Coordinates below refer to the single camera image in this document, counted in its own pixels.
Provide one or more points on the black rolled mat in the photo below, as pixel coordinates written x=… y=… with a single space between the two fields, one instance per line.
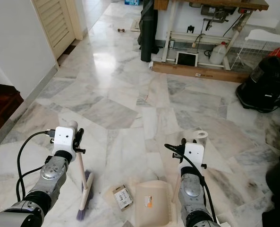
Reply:
x=149 y=30

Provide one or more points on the white framed tablet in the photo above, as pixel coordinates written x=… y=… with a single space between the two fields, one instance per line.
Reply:
x=186 y=59

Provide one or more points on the black vacuum cleaner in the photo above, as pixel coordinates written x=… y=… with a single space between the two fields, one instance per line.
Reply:
x=265 y=85

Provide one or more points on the black robot leg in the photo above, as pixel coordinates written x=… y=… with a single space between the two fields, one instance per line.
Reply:
x=279 y=189

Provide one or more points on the dark wooden furniture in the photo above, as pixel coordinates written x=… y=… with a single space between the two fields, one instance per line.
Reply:
x=3 y=111

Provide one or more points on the small brown floor object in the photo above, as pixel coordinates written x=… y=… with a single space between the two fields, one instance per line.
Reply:
x=121 y=30

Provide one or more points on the beige louvered door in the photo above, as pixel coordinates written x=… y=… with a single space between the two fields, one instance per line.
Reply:
x=57 y=23

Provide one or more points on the brown wooden table top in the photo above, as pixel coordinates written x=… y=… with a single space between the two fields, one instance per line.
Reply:
x=215 y=4

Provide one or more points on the grey sewing table motor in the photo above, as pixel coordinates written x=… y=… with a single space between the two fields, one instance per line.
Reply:
x=215 y=12

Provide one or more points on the small printed cardboard box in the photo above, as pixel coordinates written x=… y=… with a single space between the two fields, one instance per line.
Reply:
x=122 y=197

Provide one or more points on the flat brown cardboard box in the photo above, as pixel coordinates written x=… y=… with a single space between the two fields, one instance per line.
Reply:
x=199 y=72

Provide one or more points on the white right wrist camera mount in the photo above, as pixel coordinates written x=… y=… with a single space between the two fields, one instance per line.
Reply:
x=194 y=153

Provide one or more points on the white plastic tray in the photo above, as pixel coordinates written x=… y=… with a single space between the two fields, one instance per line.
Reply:
x=266 y=35

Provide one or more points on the translucent plastic jug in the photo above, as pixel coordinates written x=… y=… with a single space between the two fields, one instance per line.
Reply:
x=218 y=54

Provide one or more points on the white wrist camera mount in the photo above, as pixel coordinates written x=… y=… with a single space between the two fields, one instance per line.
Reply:
x=65 y=139
x=194 y=153

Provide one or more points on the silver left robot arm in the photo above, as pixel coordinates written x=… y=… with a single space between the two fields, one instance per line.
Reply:
x=47 y=182

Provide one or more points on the wooden broom with purple bristles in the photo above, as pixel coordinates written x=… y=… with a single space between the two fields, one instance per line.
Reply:
x=85 y=187

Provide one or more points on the blue box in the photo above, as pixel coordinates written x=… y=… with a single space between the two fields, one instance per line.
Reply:
x=131 y=2

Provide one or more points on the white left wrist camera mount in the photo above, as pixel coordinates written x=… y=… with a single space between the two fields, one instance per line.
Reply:
x=65 y=139

